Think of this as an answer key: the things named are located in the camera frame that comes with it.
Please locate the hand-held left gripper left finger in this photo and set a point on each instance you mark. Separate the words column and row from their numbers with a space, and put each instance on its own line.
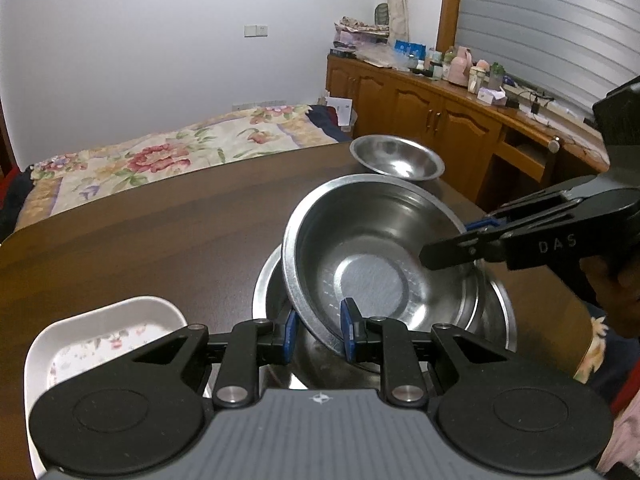
column 290, row 337

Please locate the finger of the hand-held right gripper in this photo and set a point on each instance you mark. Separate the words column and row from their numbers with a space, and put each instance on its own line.
column 530, row 205
column 450, row 252

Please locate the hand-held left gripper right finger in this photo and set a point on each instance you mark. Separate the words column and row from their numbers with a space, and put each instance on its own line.
column 347, row 332

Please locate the stainless steel bowl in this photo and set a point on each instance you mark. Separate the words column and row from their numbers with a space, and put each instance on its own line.
column 370, row 240
column 395, row 157
column 500, row 320

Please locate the white floral plate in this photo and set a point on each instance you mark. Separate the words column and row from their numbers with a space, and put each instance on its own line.
column 90, row 330

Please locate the person's right hand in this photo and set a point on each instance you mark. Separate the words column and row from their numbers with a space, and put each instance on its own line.
column 622, row 302

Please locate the white tissue box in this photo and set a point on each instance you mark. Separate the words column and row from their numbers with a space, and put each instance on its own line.
column 491, row 95

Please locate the pink thermos jug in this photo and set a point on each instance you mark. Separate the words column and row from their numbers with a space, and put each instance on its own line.
column 459, row 67

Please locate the wooden cabinet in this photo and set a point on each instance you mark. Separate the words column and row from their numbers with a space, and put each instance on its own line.
column 400, row 105

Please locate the grey window blind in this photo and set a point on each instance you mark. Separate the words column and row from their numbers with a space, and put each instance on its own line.
column 540, row 25

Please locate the floral cloth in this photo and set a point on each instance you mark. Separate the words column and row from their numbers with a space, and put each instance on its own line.
column 592, row 350

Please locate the cluster of small bottles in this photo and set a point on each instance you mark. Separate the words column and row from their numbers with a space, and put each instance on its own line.
column 430, row 62

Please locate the white paper bag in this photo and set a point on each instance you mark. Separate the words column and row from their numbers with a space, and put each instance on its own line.
column 342, row 109

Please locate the blue box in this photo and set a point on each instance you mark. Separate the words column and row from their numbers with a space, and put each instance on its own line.
column 409, row 48

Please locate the clear plastic box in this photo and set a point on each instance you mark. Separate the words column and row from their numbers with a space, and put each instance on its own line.
column 380, row 56

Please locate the floral blanket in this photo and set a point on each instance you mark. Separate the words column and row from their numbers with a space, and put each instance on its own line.
column 150, row 160

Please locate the stack of folded papers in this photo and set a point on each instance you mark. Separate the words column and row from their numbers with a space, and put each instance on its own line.
column 360, row 34

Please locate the green handheld fan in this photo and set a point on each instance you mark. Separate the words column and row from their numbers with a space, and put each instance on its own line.
column 382, row 15

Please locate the pink cloth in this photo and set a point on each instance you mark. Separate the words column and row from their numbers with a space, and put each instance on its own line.
column 625, row 440

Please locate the wooden window frame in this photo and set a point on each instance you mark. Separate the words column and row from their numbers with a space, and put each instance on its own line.
column 449, row 5

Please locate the white wall switch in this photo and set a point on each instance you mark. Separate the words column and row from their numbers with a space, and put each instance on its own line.
column 255, row 30

